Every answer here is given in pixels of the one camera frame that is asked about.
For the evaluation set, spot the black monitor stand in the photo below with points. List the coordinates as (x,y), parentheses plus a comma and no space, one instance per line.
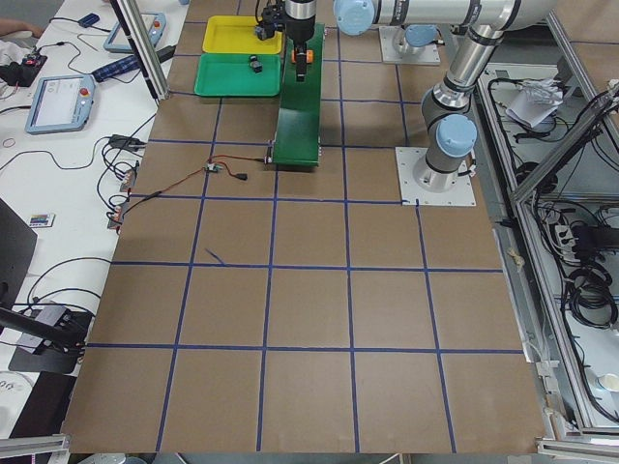
(52,335)

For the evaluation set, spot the green plastic tray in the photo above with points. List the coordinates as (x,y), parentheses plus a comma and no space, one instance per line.
(230,75)

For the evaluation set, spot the green conveyor belt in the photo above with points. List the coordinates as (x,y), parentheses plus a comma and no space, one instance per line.
(297,138)

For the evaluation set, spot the yellow plastic tray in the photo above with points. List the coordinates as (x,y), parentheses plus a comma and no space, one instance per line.
(235,34)

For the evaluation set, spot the blue checkered cloth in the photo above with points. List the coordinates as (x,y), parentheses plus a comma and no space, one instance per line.
(115,68)

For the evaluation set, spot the aluminium frame post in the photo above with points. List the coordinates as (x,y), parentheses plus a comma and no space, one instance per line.
(130,19)

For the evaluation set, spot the orange cylinder with label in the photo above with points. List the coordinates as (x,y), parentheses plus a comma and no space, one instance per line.
(309,56)

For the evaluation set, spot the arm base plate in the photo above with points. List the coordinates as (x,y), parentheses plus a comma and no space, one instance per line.
(421,186)
(411,48)

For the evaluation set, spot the green push button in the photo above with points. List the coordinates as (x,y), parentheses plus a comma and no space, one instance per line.
(255,64)

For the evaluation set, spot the teach pendant near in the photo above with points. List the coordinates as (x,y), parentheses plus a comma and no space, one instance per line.
(61,104)

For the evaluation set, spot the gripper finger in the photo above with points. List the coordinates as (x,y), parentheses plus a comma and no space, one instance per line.
(300,57)

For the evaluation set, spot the small green circuit board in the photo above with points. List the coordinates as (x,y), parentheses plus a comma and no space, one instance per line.
(213,167)

